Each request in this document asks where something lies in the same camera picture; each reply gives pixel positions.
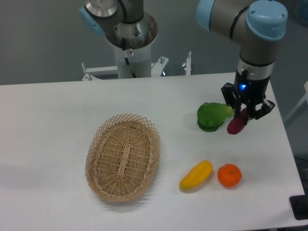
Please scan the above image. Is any woven wicker basket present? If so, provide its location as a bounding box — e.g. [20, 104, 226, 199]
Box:
[85, 114, 160, 203]

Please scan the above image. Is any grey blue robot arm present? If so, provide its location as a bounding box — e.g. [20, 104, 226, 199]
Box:
[79, 0, 288, 124]

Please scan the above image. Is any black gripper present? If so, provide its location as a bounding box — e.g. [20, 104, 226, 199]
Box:
[221, 71, 275, 125]

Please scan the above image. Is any green lettuce leaf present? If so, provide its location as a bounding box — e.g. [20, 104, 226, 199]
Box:
[197, 103, 234, 132]

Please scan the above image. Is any orange tangerine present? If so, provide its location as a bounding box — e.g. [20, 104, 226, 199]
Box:
[217, 164, 242, 188]

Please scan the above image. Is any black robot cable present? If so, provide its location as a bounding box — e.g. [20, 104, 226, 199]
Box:
[121, 38, 137, 79]

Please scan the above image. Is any yellow mango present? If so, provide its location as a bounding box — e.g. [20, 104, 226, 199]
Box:
[179, 160, 213, 192]

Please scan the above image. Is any white metal base frame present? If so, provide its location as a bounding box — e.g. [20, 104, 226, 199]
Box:
[81, 51, 193, 81]

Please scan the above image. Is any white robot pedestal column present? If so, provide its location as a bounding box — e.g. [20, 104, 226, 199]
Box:
[112, 44, 152, 79]

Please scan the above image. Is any purple sweet potato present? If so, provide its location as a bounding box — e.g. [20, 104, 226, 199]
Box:
[227, 108, 248, 135]

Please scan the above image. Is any black device at table edge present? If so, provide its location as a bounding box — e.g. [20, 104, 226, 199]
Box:
[289, 195, 308, 220]

